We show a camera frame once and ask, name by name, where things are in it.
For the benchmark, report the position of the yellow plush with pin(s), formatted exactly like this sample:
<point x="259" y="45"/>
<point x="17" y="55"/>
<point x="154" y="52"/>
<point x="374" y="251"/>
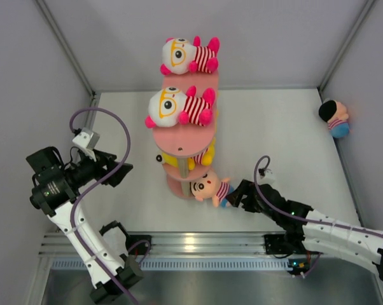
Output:
<point x="205" y="158"/>

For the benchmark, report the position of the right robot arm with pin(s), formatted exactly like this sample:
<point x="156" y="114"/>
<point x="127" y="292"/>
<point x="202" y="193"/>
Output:
<point x="312" y="230"/>

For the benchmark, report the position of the left aluminium frame post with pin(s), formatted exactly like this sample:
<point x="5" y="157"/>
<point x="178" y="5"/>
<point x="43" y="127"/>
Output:
<point x="64" y="45"/>

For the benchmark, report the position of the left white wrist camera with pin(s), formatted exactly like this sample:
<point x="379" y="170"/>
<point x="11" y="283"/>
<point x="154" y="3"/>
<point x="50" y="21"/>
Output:
<point x="86" y="139"/>

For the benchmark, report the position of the white slotted cable duct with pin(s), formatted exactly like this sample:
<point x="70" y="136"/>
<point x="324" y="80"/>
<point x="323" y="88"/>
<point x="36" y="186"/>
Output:
<point x="218" y="264"/>

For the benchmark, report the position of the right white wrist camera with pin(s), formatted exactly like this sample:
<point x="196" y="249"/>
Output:
<point x="266" y="176"/>

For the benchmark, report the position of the right aluminium frame post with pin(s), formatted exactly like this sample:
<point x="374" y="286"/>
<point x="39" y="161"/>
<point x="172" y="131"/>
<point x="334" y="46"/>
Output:
<point x="343" y="48"/>

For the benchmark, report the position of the black-haired doll blue pants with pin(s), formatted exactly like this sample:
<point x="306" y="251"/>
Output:
<point x="335" y="115"/>
<point x="210" y="186"/>

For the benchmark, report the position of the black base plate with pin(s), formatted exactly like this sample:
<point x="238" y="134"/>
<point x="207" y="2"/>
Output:
<point x="138" y="244"/>
<point x="284" y="244"/>

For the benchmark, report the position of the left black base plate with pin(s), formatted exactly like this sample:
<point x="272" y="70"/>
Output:
<point x="138" y="244"/>

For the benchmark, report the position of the white pink plush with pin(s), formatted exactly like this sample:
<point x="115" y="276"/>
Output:
<point x="180" y="56"/>
<point x="171" y="106"/>

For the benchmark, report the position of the pink three-tier wooden shelf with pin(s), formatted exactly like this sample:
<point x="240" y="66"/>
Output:
<point x="186" y="141"/>

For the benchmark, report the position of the aluminium front rail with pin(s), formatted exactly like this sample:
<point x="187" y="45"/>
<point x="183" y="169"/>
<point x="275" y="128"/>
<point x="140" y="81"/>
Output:
<point x="213" y="243"/>

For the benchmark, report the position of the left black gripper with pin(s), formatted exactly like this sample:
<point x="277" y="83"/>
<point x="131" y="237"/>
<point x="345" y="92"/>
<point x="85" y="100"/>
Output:
<point x="102" y="159"/>

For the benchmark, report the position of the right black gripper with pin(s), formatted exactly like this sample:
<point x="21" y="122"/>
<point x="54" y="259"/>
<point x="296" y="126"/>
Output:
<point x="246" y="187"/>

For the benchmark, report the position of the aluminium frame post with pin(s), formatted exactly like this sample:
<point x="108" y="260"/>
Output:
<point x="343" y="48"/>
<point x="64" y="45"/>

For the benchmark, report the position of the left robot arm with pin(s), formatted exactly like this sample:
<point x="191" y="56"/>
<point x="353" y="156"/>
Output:
<point x="109" y="254"/>

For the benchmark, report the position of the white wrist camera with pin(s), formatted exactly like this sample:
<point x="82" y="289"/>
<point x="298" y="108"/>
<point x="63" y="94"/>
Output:
<point x="86" y="139"/>
<point x="266" y="176"/>

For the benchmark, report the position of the black-haired doll blue pants front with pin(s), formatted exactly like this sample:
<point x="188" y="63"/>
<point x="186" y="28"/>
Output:
<point x="210" y="186"/>

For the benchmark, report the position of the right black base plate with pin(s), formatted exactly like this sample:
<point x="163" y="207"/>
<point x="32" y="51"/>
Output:
<point x="284" y="244"/>

